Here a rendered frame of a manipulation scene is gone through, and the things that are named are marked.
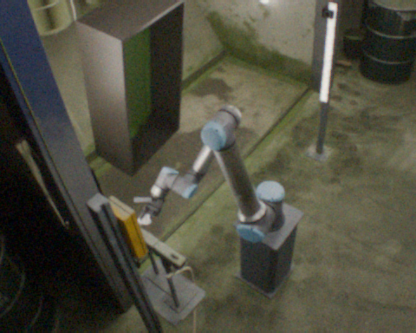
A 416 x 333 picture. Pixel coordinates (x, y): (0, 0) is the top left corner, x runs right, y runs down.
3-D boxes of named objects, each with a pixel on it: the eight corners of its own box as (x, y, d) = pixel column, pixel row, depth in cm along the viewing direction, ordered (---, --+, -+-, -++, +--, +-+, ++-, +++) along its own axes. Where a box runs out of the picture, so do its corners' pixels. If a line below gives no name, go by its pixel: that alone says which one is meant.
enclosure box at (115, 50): (96, 154, 311) (74, 20, 221) (145, 109, 344) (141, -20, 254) (131, 177, 298) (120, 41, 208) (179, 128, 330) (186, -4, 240)
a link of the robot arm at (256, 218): (278, 223, 212) (237, 108, 177) (264, 248, 202) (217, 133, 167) (254, 219, 223) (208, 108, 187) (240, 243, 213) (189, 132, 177)
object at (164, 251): (191, 282, 178) (185, 256, 163) (185, 289, 176) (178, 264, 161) (119, 230, 206) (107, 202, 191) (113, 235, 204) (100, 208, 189)
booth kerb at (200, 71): (41, 205, 346) (35, 196, 338) (39, 205, 347) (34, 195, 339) (225, 58, 476) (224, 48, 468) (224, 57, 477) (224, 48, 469)
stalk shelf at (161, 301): (129, 290, 196) (128, 289, 195) (159, 260, 207) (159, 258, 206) (175, 327, 178) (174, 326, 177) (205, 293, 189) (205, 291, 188)
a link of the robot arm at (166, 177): (177, 173, 224) (162, 164, 227) (166, 192, 225) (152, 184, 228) (182, 173, 233) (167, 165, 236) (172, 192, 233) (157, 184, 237)
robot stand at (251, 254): (295, 267, 272) (304, 212, 230) (271, 300, 257) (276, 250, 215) (259, 246, 290) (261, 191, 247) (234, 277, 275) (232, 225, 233)
